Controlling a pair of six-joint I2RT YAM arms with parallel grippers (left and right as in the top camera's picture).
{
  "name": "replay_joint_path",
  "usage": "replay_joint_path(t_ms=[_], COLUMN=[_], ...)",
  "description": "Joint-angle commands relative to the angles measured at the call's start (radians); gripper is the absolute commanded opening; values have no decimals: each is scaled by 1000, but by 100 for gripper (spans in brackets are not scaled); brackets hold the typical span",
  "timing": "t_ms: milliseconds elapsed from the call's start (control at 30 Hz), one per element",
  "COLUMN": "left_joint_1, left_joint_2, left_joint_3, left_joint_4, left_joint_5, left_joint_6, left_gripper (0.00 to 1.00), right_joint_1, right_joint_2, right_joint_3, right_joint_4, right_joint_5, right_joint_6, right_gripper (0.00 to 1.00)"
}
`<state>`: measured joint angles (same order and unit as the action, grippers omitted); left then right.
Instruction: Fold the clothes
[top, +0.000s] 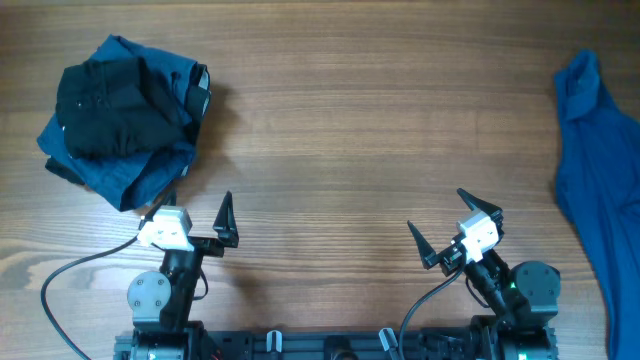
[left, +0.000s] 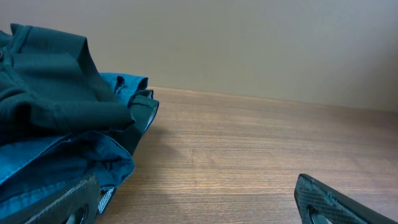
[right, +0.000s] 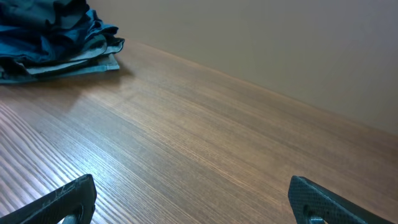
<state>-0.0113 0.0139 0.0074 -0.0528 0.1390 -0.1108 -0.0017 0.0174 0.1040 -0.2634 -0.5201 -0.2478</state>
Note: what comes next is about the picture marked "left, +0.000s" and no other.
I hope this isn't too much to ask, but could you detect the navy blue folded shirt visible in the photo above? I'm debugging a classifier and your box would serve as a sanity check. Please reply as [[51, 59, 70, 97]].
[[1, 73, 159, 220]]

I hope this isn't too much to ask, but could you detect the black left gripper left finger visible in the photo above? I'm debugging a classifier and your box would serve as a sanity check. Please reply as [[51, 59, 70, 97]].
[[1, 174, 101, 224]]

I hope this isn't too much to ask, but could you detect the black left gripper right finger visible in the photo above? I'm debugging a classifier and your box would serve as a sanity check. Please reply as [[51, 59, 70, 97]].
[[294, 174, 397, 224]]

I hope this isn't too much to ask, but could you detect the dark green folded shirt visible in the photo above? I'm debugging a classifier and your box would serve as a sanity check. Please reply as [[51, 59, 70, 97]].
[[1, 23, 159, 151]]

